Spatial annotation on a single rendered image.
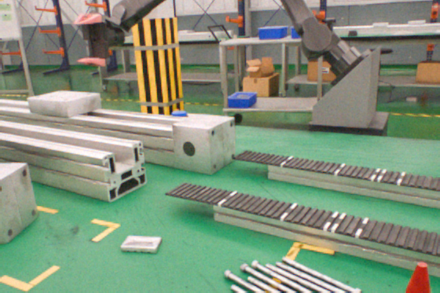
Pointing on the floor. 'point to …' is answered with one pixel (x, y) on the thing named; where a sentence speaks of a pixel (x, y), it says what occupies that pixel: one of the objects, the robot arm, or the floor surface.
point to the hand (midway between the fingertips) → (78, 42)
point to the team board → (11, 23)
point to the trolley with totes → (274, 34)
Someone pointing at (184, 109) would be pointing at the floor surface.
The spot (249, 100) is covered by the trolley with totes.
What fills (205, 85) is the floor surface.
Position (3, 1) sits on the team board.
